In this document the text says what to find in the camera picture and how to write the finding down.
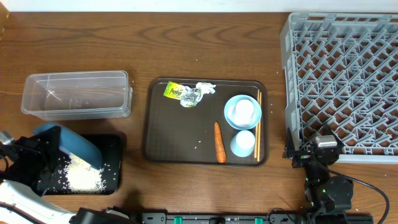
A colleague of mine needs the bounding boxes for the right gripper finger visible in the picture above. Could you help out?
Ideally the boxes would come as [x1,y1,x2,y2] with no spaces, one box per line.
[322,124,343,145]
[282,128,295,158]

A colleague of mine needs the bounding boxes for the dark blue plate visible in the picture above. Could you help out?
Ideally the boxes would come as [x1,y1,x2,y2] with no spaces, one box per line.
[32,122,103,170]

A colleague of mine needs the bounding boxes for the pile of white rice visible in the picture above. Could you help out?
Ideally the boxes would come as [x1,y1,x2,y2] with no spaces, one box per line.
[64,154,105,194]

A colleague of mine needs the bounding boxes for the yellow foil snack wrapper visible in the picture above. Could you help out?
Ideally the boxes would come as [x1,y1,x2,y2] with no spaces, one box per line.
[163,82,203,108]

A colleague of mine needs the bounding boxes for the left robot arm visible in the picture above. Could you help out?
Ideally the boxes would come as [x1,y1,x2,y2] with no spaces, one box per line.
[1,123,133,223]

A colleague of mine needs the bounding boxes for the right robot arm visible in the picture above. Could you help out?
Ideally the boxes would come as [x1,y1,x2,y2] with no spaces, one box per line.
[283,126,353,223]

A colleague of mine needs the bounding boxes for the grey dishwasher rack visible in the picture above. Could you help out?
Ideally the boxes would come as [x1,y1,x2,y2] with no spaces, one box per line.
[280,12,397,164]

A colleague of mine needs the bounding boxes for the wooden chopstick right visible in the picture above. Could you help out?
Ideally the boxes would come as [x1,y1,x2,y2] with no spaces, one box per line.
[256,91,262,162]

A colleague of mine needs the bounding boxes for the light blue cup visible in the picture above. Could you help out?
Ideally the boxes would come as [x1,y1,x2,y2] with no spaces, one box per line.
[230,130,256,157]

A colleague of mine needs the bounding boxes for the black plastic tray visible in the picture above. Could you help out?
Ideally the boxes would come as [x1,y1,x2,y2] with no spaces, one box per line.
[44,134,123,195]

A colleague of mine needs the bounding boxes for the white cup in bowl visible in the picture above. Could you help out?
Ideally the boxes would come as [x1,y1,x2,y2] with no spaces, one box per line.
[234,99,254,126]

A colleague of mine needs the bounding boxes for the clear plastic bin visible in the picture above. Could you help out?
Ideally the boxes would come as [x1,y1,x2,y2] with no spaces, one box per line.
[21,70,132,121]

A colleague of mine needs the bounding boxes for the orange carrot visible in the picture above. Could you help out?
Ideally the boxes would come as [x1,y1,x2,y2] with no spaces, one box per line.
[214,121,226,163]

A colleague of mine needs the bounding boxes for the light blue bowl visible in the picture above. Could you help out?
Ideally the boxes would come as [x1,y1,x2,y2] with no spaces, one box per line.
[224,95,262,130]

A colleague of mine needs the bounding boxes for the dark brown serving tray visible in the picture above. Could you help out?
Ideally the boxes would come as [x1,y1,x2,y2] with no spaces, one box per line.
[142,78,269,167]

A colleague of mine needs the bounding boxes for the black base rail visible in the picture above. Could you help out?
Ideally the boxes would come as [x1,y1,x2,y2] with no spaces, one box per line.
[137,212,374,224]

